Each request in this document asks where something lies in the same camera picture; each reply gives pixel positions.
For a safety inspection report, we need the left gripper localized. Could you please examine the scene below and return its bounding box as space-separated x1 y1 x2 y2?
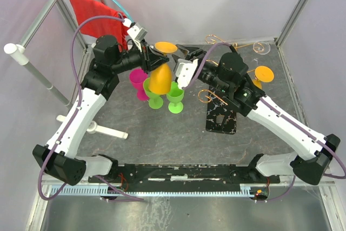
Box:
111 38 169 74

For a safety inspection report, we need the orange plastic goblet front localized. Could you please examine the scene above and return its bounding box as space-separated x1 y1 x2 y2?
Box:
149 42 177 95

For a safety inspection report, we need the orange plastic goblet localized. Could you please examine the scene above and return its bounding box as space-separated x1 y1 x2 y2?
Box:
252 65 275 89
149 42 177 95

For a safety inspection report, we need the pink plastic goblet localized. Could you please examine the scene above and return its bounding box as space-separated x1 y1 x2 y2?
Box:
129 69 149 101

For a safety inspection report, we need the green plastic goblet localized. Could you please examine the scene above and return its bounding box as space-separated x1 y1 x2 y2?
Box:
143 78 163 109
166 81 184 114

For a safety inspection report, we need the clear champagne flute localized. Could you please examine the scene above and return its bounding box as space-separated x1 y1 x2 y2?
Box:
252 41 271 55

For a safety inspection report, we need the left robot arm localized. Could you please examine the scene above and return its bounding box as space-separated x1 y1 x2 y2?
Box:
32 35 169 186

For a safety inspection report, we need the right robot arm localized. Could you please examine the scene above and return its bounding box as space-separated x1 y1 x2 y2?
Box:
173 44 341 185

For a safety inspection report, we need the red cloth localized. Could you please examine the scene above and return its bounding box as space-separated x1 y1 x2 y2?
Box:
66 0 130 47

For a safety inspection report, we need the white stand foot front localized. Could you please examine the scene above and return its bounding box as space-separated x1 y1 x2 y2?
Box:
56 115 129 139

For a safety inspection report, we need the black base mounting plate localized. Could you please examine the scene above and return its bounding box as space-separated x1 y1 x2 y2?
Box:
102 164 280 192

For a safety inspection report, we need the grey clothes stand pole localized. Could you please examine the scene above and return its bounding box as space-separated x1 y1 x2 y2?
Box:
3 0 72 109

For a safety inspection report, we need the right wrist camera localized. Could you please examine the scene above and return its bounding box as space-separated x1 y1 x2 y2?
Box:
174 59 198 89

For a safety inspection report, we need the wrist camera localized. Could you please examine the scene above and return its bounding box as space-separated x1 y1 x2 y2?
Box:
123 18 148 49
174 59 198 89

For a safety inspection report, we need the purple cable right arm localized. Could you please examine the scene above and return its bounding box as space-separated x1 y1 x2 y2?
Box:
186 42 346 203

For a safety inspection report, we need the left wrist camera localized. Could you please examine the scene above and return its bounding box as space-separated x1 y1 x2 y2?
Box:
123 18 148 49

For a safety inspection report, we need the gold wire wine glass rack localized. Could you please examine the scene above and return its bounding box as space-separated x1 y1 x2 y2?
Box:
197 35 268 134

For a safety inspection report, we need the white cable duct strip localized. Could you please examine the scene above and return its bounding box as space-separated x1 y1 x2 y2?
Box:
58 184 255 198

